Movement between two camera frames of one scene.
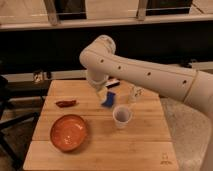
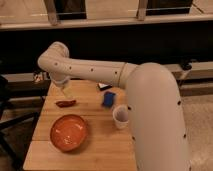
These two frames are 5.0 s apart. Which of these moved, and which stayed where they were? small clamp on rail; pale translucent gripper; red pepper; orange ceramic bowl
Moved: pale translucent gripper
Stayed: red pepper; orange ceramic bowl; small clamp on rail
